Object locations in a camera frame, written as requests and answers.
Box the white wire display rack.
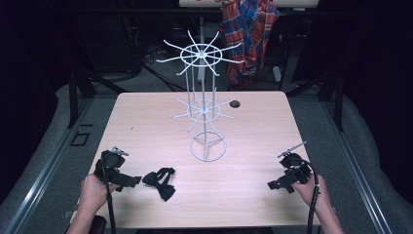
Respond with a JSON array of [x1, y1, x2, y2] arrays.
[[155, 29, 245, 163]]

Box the black chair armrest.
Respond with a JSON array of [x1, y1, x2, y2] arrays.
[[89, 214, 108, 234]]

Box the plaid shirt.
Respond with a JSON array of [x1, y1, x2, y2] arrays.
[[219, 0, 281, 91]]

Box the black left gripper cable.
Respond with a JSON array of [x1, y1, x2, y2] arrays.
[[100, 158, 118, 234]]

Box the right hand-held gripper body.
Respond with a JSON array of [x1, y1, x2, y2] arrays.
[[277, 140, 314, 185]]

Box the black metal stand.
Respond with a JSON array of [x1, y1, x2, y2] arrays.
[[319, 72, 345, 133], [66, 69, 98, 129]]

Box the person's right hand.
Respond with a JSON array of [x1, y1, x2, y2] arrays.
[[291, 174, 332, 214]]

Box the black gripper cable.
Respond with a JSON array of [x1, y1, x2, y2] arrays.
[[301, 159, 321, 234], [100, 158, 118, 234]]

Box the black bow tie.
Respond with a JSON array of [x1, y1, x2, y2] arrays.
[[141, 167, 177, 203]]

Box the metal floor rail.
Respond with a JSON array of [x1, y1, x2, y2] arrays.
[[3, 97, 95, 234], [319, 98, 394, 234]]

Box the person's left hand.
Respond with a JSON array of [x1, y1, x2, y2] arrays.
[[79, 173, 121, 213]]

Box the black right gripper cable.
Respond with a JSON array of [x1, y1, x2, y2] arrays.
[[301, 159, 321, 234]]

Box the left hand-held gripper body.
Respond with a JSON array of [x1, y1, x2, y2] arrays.
[[94, 146, 130, 183]]

